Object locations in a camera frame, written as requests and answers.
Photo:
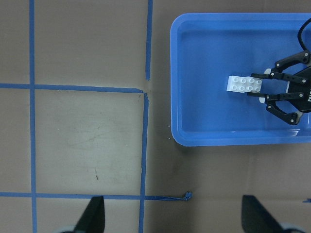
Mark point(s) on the left-image left gripper right finger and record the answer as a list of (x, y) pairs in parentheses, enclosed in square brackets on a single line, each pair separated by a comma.
[(256, 219)]

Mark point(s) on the left-image left gripper black left finger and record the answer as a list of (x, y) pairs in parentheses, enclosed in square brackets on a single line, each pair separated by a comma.
[(93, 217)]

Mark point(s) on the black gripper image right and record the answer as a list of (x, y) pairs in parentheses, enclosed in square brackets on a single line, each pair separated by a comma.
[(298, 92)]

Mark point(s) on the white block with studs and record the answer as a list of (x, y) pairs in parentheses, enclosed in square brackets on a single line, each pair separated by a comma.
[(237, 84)]

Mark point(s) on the blue plastic tray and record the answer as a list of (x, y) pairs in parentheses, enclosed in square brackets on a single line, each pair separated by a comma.
[(207, 48)]

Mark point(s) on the black cable image right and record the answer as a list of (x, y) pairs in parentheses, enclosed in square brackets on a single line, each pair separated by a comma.
[(299, 34)]

